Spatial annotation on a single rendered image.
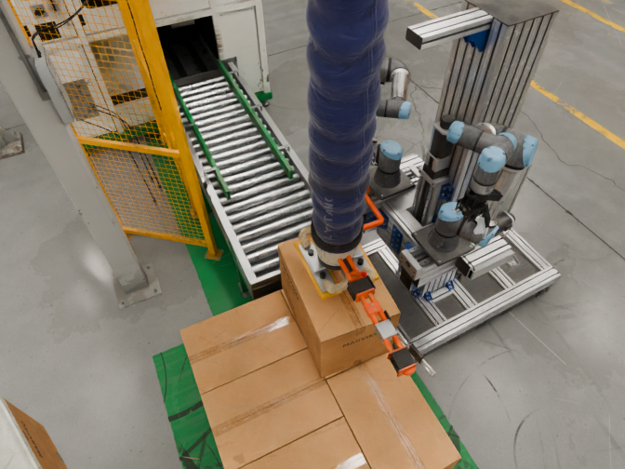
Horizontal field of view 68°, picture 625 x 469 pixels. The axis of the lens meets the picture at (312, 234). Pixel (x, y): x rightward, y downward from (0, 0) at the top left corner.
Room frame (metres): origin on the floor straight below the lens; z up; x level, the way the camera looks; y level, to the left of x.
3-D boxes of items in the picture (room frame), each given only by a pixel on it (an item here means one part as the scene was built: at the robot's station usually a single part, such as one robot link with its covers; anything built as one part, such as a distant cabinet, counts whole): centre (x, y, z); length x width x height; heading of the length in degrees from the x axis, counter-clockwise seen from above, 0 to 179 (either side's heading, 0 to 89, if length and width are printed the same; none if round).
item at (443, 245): (1.43, -0.64, 1.09); 0.15 x 0.15 x 0.10
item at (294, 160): (2.82, 0.24, 0.50); 2.31 x 0.05 x 0.19; 25
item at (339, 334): (1.29, -0.11, 0.74); 0.60 x 0.40 x 0.40; 21
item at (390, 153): (1.87, -0.41, 1.20); 0.13 x 0.12 x 0.14; 79
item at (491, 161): (1.11, -0.57, 1.82); 0.09 x 0.08 x 0.11; 143
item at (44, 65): (1.92, 1.19, 1.62); 0.20 x 0.05 x 0.30; 25
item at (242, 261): (2.55, 0.83, 0.50); 2.31 x 0.05 x 0.19; 25
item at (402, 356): (0.74, -0.33, 1.18); 0.08 x 0.07 x 0.05; 22
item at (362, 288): (1.06, -0.20, 1.18); 0.10 x 0.08 x 0.06; 112
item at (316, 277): (1.26, -0.02, 1.08); 0.34 x 0.10 x 0.05; 22
